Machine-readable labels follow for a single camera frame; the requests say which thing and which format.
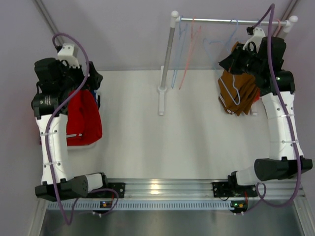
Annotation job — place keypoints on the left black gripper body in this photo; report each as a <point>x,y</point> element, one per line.
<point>91,77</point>

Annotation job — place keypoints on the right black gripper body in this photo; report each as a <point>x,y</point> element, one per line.
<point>234,59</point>

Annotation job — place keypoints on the red garment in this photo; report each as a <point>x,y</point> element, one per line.
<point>83,118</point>

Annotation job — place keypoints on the light blue wire hanger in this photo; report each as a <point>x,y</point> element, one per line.
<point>179,50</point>

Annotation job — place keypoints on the blue white patterned shorts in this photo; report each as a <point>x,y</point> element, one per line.
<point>96,97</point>

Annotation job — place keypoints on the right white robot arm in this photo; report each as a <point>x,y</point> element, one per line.
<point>286,159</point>

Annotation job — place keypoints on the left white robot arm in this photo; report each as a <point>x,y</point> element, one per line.
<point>66,110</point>

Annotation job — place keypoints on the empty pink hanger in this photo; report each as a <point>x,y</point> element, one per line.
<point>276,32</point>

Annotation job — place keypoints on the brown garment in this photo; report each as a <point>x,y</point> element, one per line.
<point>248,90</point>

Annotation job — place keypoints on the coral orange garment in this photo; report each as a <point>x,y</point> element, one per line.
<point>257,98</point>

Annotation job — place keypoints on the silver clothes rack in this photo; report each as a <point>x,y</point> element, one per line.
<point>287,26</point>

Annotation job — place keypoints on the white plastic basket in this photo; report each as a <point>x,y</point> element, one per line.
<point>96,145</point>

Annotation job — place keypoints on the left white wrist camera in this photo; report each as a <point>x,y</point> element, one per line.
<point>68,52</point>

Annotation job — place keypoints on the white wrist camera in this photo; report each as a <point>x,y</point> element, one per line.
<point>256,35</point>
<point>68,52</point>

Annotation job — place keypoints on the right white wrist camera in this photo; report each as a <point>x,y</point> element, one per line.
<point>256,35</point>

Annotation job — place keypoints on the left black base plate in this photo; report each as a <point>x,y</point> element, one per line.
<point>119,187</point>

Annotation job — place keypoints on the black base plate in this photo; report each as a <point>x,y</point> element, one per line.
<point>224,189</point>
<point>119,187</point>

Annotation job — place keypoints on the aluminium mounting rail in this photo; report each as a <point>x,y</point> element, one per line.
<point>170,189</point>

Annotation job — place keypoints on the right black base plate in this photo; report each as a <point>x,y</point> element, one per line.
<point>224,189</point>

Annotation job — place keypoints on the grey slotted cable duct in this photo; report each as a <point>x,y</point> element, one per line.
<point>154,205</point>

